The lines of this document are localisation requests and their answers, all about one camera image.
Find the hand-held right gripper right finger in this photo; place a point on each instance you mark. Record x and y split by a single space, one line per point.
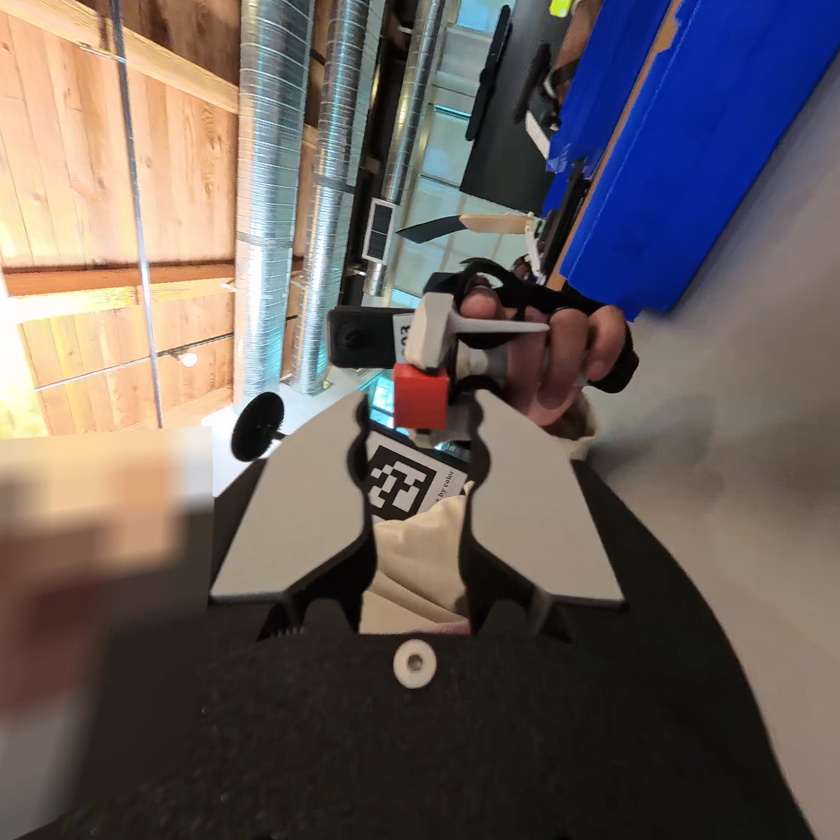
544 525

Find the white vent grille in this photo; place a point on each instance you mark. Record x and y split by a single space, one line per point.
379 231

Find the long wooden table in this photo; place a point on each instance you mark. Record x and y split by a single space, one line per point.
613 151

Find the blue plastic bin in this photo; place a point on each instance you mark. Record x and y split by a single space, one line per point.
689 164
590 98

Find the person's left hand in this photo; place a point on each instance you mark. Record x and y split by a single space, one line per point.
564 367

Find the metal conduit pipe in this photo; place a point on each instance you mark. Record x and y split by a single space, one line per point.
138 197

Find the tan angled board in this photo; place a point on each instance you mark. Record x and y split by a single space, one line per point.
485 224

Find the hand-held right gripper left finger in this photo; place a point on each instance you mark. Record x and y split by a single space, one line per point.
295 525

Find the black round disc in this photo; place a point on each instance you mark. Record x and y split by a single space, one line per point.
257 426

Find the silver ventilation duct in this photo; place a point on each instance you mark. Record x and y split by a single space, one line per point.
413 98
328 197
269 197

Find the black white marker sign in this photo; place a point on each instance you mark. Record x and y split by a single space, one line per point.
400 485

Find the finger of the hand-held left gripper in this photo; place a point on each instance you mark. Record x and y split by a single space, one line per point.
463 420
426 328

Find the red wooden cube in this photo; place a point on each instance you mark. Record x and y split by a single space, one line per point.
420 397

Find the neon yellow cube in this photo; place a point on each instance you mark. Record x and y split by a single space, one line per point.
560 8

